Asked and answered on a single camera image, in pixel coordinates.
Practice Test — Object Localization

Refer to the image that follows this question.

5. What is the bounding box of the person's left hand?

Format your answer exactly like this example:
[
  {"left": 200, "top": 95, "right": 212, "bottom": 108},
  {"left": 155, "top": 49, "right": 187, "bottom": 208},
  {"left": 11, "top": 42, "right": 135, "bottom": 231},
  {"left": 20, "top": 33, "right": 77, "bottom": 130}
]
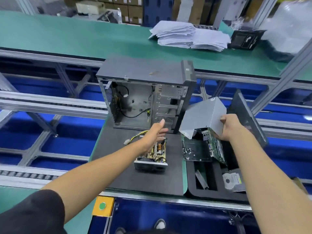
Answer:
[{"left": 138, "top": 118, "right": 169, "bottom": 155}]

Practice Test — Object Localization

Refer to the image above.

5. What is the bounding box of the person's right hand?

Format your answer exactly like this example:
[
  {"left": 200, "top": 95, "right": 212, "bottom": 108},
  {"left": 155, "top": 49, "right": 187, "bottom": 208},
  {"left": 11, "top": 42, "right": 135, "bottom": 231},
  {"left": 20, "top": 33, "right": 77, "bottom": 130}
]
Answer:
[{"left": 215, "top": 113, "right": 244, "bottom": 143}]

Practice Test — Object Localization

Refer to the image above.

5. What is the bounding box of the silver optical drive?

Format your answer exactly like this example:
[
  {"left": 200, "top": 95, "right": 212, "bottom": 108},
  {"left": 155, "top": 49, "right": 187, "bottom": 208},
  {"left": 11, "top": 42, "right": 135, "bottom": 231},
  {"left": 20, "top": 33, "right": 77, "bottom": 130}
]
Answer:
[{"left": 179, "top": 96, "right": 228, "bottom": 140}]

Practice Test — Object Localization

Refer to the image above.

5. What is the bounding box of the silver power supply unit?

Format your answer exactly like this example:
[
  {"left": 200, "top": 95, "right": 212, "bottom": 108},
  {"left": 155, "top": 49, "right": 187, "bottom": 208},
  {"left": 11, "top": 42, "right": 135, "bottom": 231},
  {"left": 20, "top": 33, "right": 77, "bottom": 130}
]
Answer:
[{"left": 134, "top": 136, "right": 169, "bottom": 173}]

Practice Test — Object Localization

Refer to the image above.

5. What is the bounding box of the person's left forearm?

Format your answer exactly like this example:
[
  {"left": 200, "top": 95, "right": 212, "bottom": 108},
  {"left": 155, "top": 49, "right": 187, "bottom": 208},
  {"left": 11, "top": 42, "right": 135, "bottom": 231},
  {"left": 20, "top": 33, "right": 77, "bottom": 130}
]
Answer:
[{"left": 41, "top": 141, "right": 147, "bottom": 222}]

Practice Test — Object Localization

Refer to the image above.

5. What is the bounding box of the person's right forearm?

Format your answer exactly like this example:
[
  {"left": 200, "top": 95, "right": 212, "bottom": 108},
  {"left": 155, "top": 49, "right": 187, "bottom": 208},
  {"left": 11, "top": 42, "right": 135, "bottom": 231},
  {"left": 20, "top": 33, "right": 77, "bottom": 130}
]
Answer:
[{"left": 228, "top": 135, "right": 312, "bottom": 234}]

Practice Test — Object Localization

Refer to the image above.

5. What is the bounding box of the person's right shoe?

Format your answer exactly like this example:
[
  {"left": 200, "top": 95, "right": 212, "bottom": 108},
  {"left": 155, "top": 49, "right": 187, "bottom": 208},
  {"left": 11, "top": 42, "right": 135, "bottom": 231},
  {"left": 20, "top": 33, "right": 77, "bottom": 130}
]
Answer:
[{"left": 154, "top": 218, "right": 167, "bottom": 230}]

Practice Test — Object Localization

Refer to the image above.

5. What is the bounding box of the person's black shirt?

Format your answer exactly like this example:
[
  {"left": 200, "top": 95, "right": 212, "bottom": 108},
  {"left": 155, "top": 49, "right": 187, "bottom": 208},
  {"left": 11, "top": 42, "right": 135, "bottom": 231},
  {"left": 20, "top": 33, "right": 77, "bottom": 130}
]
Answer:
[{"left": 0, "top": 189, "right": 67, "bottom": 234}]

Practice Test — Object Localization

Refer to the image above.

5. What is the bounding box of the dark grey case side panel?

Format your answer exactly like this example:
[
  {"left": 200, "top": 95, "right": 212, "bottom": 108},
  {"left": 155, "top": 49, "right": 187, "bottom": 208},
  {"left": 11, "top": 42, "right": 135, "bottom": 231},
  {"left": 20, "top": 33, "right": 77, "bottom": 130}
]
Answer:
[{"left": 227, "top": 89, "right": 269, "bottom": 148}]

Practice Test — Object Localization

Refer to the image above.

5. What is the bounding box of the green motherboard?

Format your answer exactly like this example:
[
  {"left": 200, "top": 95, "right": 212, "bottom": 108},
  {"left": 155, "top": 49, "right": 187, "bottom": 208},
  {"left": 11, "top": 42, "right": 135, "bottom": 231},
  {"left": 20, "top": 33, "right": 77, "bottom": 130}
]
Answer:
[{"left": 181, "top": 129, "right": 227, "bottom": 164}]

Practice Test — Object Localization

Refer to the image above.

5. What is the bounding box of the clear plastic tray with screws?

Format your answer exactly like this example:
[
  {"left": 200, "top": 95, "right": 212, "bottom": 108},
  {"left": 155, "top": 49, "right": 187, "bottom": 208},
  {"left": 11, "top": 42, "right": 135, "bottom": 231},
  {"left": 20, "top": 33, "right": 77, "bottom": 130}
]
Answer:
[{"left": 182, "top": 139, "right": 213, "bottom": 162}]

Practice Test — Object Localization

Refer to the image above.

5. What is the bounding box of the dark grey foam mat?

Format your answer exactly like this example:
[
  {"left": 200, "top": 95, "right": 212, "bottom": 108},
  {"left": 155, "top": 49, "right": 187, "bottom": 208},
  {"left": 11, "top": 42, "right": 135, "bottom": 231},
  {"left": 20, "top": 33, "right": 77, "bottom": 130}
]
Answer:
[{"left": 90, "top": 116, "right": 188, "bottom": 197}]

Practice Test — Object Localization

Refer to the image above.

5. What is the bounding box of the silver hard drive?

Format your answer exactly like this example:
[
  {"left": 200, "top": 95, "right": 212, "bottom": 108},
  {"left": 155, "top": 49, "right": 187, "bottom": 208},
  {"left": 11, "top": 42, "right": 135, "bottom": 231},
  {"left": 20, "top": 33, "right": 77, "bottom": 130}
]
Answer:
[{"left": 222, "top": 171, "right": 247, "bottom": 192}]

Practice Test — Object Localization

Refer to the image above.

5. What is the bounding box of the black foam tray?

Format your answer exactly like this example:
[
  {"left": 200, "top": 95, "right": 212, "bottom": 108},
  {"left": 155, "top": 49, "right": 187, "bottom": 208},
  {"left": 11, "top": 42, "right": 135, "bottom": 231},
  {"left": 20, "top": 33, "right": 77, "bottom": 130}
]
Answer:
[{"left": 185, "top": 102, "right": 254, "bottom": 203}]

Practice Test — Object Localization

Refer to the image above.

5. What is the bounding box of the grey computer tower case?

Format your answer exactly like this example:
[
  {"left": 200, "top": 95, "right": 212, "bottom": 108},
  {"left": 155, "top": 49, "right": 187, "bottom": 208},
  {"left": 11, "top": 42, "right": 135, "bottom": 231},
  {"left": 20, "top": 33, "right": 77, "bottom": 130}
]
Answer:
[{"left": 96, "top": 56, "right": 197, "bottom": 134}]

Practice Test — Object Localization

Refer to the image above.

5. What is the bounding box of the yellow box with green button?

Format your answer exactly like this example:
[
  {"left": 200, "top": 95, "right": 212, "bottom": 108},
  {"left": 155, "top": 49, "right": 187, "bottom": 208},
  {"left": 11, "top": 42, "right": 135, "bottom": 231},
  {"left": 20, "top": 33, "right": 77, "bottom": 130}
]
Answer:
[{"left": 92, "top": 195, "right": 116, "bottom": 217}]

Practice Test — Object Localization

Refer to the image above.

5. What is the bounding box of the black cardboard box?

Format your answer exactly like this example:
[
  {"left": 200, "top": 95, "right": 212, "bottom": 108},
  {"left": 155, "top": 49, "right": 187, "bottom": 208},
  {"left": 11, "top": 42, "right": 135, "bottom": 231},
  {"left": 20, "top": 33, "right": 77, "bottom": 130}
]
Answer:
[{"left": 229, "top": 29, "right": 266, "bottom": 51}]

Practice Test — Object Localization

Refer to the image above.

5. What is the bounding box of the hard disk drive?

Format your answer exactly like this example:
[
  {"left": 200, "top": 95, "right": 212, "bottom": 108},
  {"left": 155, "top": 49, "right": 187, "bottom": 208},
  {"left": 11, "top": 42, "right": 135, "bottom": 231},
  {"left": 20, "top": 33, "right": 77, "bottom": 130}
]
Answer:
[{"left": 292, "top": 176, "right": 309, "bottom": 193}]

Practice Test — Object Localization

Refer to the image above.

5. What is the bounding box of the stack of white papers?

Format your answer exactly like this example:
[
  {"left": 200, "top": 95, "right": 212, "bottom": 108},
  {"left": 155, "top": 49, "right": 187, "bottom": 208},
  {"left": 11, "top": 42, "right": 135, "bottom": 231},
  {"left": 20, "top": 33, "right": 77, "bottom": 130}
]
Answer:
[{"left": 149, "top": 20, "right": 232, "bottom": 53}]

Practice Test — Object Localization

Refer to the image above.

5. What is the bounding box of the clear plastic bag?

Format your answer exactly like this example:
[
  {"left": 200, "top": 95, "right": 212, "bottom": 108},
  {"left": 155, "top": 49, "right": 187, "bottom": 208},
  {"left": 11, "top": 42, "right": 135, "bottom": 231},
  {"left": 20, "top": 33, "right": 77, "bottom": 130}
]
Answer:
[{"left": 261, "top": 0, "right": 312, "bottom": 61}]

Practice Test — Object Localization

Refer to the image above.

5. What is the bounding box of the stack of brown cardboard boxes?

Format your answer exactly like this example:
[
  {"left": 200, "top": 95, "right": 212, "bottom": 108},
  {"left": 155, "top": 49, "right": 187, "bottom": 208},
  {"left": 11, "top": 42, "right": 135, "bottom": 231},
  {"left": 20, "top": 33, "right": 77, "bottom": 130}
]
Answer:
[{"left": 66, "top": 0, "right": 143, "bottom": 25}]

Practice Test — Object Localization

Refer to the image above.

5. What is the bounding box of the aluminium conveyor frame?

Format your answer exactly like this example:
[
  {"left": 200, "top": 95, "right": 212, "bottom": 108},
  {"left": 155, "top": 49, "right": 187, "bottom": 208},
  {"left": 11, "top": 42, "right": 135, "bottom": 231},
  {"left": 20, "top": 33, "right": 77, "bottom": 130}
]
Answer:
[{"left": 0, "top": 41, "right": 312, "bottom": 213}]

